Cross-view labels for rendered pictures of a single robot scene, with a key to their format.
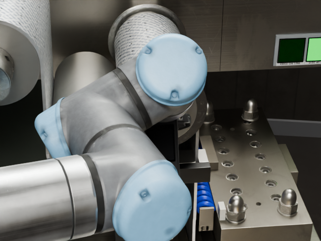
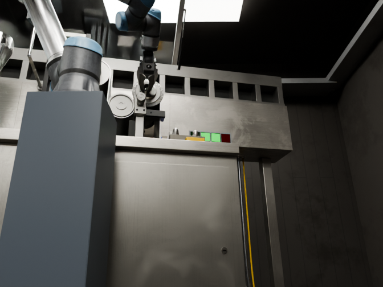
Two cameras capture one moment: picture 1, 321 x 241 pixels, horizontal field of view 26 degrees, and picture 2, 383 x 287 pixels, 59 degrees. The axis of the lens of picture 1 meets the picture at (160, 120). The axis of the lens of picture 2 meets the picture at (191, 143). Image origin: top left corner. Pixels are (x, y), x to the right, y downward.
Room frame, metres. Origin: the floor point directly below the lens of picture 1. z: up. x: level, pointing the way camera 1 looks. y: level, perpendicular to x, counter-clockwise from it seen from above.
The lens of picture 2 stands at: (-0.47, -0.02, 0.43)
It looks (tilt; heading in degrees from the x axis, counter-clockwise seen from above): 22 degrees up; 353
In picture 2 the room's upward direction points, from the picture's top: 1 degrees counter-clockwise
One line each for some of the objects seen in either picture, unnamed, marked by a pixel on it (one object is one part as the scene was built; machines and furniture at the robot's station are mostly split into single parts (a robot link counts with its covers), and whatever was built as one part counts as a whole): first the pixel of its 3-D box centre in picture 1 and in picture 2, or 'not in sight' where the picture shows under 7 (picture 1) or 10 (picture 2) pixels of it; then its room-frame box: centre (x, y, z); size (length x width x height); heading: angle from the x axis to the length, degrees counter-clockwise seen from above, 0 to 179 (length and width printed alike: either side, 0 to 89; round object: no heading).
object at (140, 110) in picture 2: not in sight; (139, 127); (0.90, 0.03, 1.05); 0.06 x 0.05 x 0.31; 6
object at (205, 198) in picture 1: (197, 176); not in sight; (1.07, -0.07, 1.03); 0.21 x 0.04 x 0.03; 6
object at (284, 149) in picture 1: (285, 180); not in sight; (1.14, -0.25, 0.97); 0.10 x 0.03 x 0.11; 6
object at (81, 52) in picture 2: not in sight; (81, 61); (0.45, 0.20, 1.07); 0.13 x 0.12 x 0.14; 24
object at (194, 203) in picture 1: (187, 139); (157, 130); (1.07, -0.05, 1.11); 0.23 x 0.01 x 0.18; 6
